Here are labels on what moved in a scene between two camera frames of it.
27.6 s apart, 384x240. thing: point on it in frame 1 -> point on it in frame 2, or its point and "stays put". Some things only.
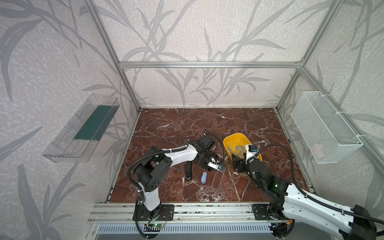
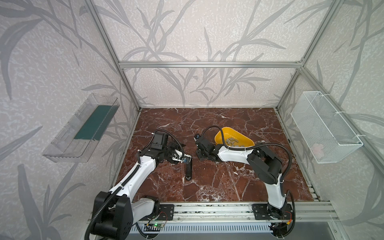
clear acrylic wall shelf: [75, 141] stays put
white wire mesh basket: [328, 137] stays put
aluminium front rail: [109, 213] stays put
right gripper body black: [241, 163] -> [202, 144]
